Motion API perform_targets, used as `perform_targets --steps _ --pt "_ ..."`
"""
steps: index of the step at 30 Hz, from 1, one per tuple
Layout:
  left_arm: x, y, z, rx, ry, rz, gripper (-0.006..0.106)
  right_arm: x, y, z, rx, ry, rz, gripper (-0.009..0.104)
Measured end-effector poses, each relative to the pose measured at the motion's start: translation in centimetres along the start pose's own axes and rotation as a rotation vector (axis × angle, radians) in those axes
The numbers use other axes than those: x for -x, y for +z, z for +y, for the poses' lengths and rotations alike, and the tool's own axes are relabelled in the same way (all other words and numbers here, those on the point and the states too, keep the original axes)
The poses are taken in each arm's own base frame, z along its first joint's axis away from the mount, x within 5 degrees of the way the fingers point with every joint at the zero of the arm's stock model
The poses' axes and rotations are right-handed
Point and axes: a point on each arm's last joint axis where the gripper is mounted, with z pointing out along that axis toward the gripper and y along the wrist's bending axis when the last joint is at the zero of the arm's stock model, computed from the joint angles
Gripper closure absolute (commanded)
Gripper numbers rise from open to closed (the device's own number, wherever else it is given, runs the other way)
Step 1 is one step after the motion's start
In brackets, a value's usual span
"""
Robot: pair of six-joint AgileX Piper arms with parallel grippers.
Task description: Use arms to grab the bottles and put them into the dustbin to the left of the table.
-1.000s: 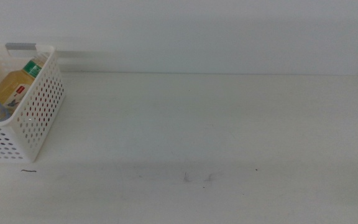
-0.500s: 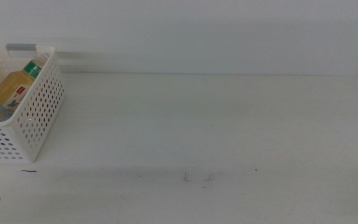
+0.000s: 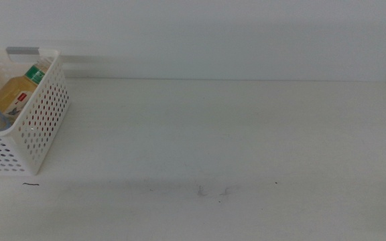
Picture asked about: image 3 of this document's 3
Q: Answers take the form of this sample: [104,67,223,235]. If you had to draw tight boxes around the white perforated plastic basket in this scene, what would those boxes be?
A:
[0,48,71,177]

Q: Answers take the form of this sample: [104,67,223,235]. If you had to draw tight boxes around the pale wall cable duct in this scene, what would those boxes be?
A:
[5,46,162,80]

